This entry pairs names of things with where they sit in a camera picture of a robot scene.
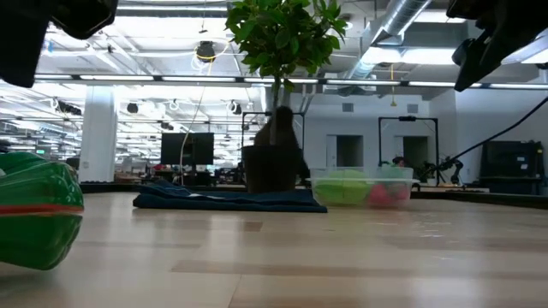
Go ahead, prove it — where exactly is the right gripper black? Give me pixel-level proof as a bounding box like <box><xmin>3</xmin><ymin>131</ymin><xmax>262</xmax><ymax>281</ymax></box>
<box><xmin>446</xmin><ymin>0</ymin><xmax>548</xmax><ymax>93</ymax></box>

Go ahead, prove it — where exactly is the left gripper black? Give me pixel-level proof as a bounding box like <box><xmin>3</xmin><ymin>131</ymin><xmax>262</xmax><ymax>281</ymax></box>
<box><xmin>0</xmin><ymin>0</ymin><xmax>119</xmax><ymax>89</ymax></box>

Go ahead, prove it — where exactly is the red toy strawberry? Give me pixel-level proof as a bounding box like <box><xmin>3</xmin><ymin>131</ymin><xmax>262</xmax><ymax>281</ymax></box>
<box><xmin>367</xmin><ymin>182</ymin><xmax>394</xmax><ymax>209</ymax></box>

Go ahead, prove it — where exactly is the large green toy pepper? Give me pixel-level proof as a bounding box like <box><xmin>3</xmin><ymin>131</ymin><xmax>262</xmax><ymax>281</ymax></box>
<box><xmin>0</xmin><ymin>151</ymin><xmax>86</xmax><ymax>271</ymax></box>

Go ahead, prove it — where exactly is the green ridged toy vegetable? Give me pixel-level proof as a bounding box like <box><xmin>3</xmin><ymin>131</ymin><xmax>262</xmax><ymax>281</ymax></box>
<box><xmin>313</xmin><ymin>169</ymin><xmax>372</xmax><ymax>206</ymax></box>

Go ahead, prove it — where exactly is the black equipment cabinet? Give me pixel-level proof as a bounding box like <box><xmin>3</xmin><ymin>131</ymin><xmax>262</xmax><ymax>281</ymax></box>
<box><xmin>479</xmin><ymin>139</ymin><xmax>546</xmax><ymax>194</ymax></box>

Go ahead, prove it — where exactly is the white building column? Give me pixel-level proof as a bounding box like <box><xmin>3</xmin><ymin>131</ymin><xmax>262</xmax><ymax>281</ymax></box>
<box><xmin>79</xmin><ymin>87</ymin><xmax>119</xmax><ymax>184</ymax></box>

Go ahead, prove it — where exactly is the long light strip bar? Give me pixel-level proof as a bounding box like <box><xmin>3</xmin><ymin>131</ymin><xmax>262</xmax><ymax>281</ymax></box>
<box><xmin>33</xmin><ymin>73</ymin><xmax>548</xmax><ymax>90</ymax></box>

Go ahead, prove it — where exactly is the black computer monitor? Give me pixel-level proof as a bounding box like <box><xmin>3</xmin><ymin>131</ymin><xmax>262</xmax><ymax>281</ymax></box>
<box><xmin>160</xmin><ymin>132</ymin><xmax>215</xmax><ymax>167</ymax></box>

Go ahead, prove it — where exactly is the clear plastic container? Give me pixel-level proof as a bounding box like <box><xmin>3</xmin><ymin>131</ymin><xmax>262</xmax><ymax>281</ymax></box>
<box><xmin>309</xmin><ymin>166</ymin><xmax>414</xmax><ymax>209</ymax></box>

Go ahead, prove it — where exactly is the green leafy small tree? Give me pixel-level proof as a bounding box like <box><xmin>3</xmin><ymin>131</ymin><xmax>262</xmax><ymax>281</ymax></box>
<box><xmin>225</xmin><ymin>0</ymin><xmax>348</xmax><ymax>146</ymax></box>

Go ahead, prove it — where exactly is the black plant pot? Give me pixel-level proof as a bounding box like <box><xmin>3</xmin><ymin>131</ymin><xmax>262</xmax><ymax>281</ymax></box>
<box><xmin>241</xmin><ymin>145</ymin><xmax>301</xmax><ymax>193</ymax></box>

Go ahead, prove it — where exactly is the dark blue folded cloth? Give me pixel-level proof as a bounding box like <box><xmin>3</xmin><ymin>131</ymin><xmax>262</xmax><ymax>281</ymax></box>
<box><xmin>133</xmin><ymin>178</ymin><xmax>329</xmax><ymax>214</ymax></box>

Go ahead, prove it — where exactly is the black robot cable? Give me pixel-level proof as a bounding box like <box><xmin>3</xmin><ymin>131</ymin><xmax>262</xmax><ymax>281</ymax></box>
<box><xmin>443</xmin><ymin>97</ymin><xmax>548</xmax><ymax>163</ymax></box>

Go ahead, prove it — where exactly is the silver ventilation duct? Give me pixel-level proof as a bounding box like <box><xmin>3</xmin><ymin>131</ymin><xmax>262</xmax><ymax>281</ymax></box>
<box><xmin>347</xmin><ymin>0</ymin><xmax>433</xmax><ymax>80</ymax></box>

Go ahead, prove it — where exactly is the black metal frame stand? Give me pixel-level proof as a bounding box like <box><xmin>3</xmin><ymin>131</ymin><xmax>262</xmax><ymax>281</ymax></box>
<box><xmin>378</xmin><ymin>115</ymin><xmax>440</xmax><ymax>186</ymax></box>

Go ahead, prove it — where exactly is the yellow hanging cord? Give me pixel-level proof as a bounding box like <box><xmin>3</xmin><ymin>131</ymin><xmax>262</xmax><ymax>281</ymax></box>
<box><xmin>388</xmin><ymin>62</ymin><xmax>397</xmax><ymax>108</ymax></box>

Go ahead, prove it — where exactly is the white hanging cable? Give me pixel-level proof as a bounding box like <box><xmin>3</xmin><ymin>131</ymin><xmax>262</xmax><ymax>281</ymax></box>
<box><xmin>178</xmin><ymin>63</ymin><xmax>215</xmax><ymax>179</ymax></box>

